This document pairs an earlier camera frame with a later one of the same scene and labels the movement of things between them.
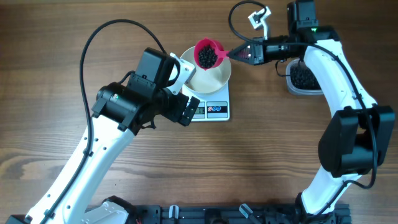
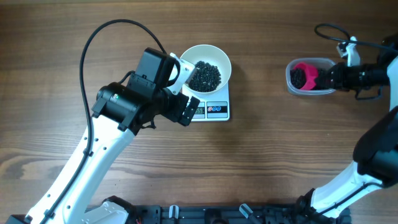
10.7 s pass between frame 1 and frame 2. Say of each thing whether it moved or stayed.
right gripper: moved
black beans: moved
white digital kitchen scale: stayed
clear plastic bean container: stayed
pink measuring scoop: moved
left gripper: stayed
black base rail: stayed
